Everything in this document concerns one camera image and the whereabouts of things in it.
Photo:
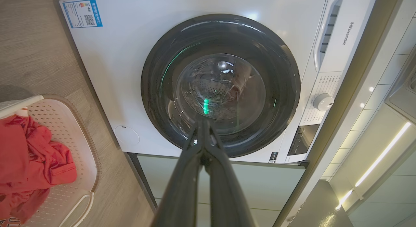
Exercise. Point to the black round washer door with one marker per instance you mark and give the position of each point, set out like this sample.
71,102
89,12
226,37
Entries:
156,90

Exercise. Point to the black washer display panel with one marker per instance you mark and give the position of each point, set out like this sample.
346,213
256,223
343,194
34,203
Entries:
302,140

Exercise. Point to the LED light strip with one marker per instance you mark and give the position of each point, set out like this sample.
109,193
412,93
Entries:
383,152

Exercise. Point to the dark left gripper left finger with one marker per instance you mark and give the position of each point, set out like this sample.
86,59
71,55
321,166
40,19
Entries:
182,188

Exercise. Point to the white perforated laundry basket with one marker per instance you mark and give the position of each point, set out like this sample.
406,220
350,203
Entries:
74,129

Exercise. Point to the blue energy label sticker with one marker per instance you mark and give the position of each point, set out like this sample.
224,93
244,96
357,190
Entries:
81,14

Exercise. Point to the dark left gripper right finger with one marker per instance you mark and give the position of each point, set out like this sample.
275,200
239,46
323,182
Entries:
227,194

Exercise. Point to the round white filter cover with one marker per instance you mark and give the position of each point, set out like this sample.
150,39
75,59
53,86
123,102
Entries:
126,135

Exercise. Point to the small dark washer sticker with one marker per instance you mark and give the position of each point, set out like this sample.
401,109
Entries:
273,157

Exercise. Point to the white detergent drawer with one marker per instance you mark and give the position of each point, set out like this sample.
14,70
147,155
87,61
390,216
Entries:
328,32

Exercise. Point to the white washer control knob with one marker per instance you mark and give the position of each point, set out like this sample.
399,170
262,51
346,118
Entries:
323,102

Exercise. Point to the beige countertop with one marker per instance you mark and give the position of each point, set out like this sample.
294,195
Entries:
357,67

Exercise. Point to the red garment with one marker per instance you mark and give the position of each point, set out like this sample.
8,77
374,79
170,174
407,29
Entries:
26,155

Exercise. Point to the white front-load washing machine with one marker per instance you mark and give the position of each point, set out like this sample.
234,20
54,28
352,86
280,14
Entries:
123,58

